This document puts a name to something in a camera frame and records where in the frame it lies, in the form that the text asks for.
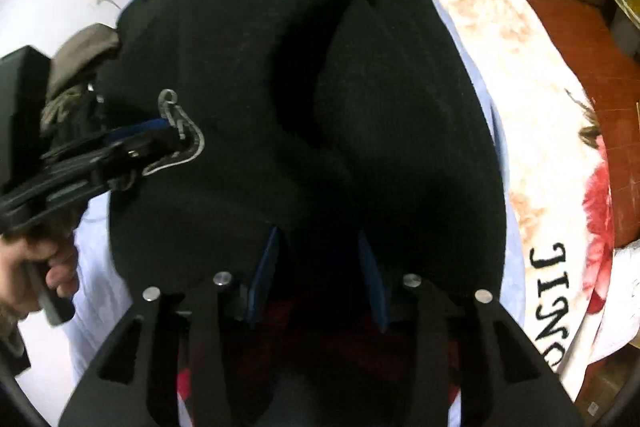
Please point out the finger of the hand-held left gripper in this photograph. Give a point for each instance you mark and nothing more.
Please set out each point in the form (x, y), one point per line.
(140, 157)
(150, 127)

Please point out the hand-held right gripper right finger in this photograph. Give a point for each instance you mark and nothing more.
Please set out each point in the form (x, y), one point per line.
(372, 287)

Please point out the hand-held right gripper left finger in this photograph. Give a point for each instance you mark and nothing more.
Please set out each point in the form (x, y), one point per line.
(265, 274)

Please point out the black varsity jacket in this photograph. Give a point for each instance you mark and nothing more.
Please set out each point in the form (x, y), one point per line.
(300, 57)

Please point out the person's left hand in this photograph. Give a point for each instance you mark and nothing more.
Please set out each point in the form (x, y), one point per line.
(55, 267)

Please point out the olive green garment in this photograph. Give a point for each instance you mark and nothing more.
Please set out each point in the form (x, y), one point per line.
(80, 52)

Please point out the light blue bed sheet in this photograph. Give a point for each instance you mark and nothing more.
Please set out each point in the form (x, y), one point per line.
(100, 247)

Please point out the floral printed blanket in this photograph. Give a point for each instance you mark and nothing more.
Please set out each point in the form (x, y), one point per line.
(525, 82)

